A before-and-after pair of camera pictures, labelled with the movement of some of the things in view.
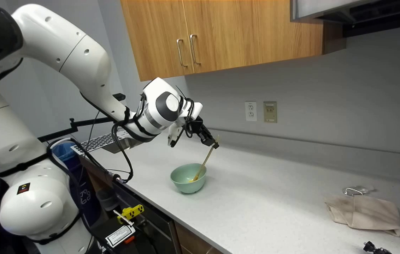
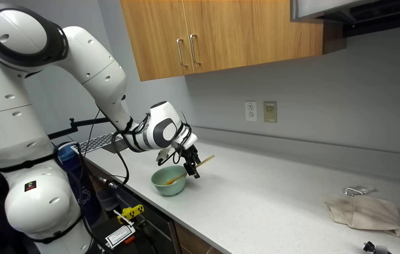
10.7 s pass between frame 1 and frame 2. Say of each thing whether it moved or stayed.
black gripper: moved
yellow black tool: stayed
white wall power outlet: stayed
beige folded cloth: stayed
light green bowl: moved
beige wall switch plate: stayed
